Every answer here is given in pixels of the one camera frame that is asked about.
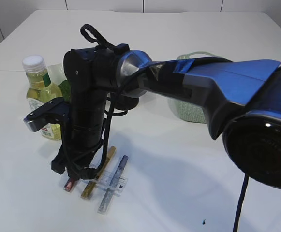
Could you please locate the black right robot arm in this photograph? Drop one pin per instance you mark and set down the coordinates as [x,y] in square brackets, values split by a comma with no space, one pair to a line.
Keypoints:
[241,102]

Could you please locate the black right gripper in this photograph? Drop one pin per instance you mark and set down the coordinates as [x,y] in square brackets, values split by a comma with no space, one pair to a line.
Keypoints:
[75,160]

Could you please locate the yellow tea bottle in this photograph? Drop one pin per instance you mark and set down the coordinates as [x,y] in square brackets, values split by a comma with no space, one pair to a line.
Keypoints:
[41,88]

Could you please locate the gold glitter glue pen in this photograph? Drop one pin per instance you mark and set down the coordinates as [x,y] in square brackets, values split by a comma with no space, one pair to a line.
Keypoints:
[92,183]

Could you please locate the pale green plastic basket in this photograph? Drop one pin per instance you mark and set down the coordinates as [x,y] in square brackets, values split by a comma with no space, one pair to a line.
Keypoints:
[184,110]

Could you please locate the clear plastic ruler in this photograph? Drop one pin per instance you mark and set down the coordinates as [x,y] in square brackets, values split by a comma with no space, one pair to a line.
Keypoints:
[105,179]

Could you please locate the black mesh pen holder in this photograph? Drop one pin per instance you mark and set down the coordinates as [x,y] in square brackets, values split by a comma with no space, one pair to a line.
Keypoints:
[125,103]

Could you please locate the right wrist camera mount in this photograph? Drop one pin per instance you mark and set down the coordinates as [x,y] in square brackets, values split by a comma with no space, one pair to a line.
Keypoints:
[54,111]

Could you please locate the pale green wavy plate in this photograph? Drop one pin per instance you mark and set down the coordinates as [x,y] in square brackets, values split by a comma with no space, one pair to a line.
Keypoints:
[56,73]

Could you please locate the red artificial grape bunch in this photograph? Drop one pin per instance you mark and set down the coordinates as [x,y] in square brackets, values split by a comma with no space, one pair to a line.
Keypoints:
[65,90]

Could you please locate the red glitter glue pen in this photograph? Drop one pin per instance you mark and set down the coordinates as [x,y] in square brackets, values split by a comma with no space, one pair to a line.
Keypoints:
[70,184]

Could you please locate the silver glitter glue pen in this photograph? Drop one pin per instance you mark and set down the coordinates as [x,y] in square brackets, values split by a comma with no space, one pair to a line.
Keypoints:
[112,186]

